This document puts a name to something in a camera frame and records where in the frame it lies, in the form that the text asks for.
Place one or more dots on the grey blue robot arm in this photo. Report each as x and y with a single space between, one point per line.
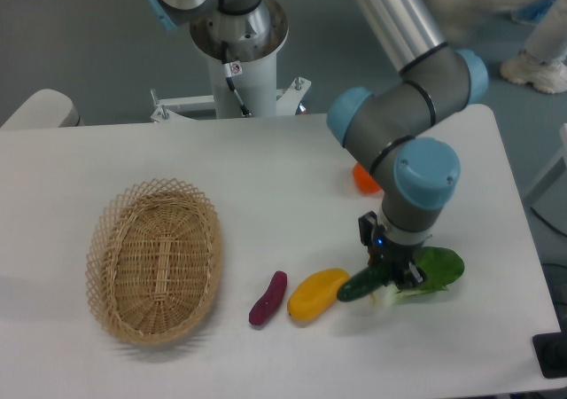
384 133

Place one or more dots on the green bok choy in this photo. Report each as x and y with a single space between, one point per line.
442 267

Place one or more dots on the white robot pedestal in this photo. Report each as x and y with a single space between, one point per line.
240 52

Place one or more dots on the yellow mango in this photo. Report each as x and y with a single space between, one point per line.
315 294

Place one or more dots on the white sneaker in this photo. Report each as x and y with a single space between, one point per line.
545 77

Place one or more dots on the white chair back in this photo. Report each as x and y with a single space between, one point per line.
45 109

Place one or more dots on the purple sweet potato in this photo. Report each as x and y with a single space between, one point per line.
270 302

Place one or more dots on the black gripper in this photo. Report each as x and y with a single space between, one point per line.
382 249

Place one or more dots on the woven wicker basket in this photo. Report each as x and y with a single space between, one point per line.
154 262

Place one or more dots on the blue plastic bag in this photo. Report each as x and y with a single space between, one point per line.
532 13

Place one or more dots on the black device at table edge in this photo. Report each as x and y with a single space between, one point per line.
550 349

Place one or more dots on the white table leg frame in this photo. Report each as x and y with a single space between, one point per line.
545 196

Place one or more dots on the green cucumber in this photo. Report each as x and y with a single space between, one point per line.
365 282

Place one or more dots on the orange tangerine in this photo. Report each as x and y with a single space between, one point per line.
363 181

